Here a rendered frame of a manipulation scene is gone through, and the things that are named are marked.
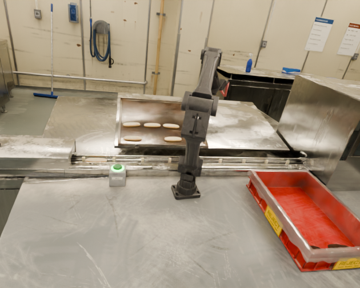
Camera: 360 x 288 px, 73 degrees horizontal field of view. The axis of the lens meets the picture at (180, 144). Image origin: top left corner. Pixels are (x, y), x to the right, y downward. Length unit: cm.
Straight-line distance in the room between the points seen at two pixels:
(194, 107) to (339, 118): 87
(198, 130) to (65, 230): 58
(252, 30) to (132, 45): 228
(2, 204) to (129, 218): 64
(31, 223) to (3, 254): 13
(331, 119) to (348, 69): 537
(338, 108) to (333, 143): 17
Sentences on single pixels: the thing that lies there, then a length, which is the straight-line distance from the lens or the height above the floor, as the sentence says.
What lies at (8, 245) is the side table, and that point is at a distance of 99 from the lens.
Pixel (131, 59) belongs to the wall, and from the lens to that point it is 483.
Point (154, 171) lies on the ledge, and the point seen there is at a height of 85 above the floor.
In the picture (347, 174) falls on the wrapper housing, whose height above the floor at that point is 93.
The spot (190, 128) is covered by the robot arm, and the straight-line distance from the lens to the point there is 73.
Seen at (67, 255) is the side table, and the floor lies 82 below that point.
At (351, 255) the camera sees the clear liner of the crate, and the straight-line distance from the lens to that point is 105.
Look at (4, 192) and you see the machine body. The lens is 135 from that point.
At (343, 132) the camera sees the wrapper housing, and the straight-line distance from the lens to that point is 140.
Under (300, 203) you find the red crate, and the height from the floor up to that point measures 82.
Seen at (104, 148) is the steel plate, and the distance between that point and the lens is 142.
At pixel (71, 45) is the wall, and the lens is 490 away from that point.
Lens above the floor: 152
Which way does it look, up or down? 27 degrees down
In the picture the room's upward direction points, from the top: 9 degrees clockwise
